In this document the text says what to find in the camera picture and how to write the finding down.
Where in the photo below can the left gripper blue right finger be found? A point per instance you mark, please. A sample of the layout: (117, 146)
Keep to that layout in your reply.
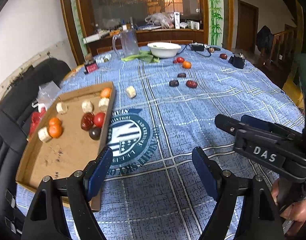
(208, 171)

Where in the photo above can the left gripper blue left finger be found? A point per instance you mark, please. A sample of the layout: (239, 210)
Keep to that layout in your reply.
(96, 171)

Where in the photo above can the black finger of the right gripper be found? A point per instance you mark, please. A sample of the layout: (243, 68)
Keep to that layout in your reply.
(228, 125)

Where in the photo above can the dark plum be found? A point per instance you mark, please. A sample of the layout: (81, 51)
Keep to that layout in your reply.
(95, 133)

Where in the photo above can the large red date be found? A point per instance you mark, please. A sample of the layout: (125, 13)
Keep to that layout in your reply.
(87, 121)

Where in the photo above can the orange mandarin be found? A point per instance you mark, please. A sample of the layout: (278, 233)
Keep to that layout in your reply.
(106, 93)
(55, 131)

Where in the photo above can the beige sponge chunk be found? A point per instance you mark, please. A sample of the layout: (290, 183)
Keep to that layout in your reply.
(44, 135)
(103, 104)
(131, 92)
(87, 106)

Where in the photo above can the orange mandarin tray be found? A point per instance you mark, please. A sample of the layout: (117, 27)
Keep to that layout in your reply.
(54, 121)

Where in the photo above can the beige sponge chunk tray corner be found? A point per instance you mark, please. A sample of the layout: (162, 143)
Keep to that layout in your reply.
(61, 108)

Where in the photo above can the right hand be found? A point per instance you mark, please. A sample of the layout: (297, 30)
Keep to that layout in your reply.
(297, 213)

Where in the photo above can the brown cardboard tray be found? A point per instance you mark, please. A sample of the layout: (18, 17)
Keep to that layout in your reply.
(72, 151)

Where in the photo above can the red date middle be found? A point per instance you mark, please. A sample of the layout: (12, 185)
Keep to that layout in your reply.
(191, 84)

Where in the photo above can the black small box device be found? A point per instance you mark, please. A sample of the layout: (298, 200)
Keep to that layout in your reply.
(237, 61)

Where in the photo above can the red date far right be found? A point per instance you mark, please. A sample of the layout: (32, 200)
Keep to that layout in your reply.
(223, 56)

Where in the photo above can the blue plaid tablecloth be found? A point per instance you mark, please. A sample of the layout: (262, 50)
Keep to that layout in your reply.
(152, 190)

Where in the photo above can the dark date small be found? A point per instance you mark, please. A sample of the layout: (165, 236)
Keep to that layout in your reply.
(182, 75)

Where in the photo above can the dark date middle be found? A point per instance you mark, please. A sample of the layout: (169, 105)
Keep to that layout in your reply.
(173, 83)

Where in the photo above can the small orange far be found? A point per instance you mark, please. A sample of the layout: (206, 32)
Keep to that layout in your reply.
(186, 64)

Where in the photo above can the red cherry tomato far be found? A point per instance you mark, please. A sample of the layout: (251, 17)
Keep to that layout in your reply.
(179, 60)

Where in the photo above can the black power adapter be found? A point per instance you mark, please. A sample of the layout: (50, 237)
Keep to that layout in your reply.
(197, 47)

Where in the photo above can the red plastic bag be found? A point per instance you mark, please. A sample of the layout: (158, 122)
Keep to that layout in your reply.
(35, 120)

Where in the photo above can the beige sponge chunk on table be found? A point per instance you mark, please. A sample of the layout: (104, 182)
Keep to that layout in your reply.
(131, 92)

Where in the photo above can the clear plastic bag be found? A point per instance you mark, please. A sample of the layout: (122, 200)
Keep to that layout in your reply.
(46, 95)

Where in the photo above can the wooden sideboard cabinet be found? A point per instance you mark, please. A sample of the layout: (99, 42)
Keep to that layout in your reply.
(178, 36)

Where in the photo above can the white bowl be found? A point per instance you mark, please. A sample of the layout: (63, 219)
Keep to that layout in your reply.
(164, 50)

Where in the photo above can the black leather sofa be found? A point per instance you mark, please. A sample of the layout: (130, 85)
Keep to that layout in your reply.
(15, 118)

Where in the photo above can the green leafy vegetable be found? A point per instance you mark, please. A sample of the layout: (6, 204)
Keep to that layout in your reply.
(143, 55)

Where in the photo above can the dark jar with pink label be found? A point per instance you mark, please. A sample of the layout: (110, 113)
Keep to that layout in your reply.
(90, 66)

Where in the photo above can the clear glass mug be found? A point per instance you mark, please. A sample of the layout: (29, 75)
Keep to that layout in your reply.
(129, 43)

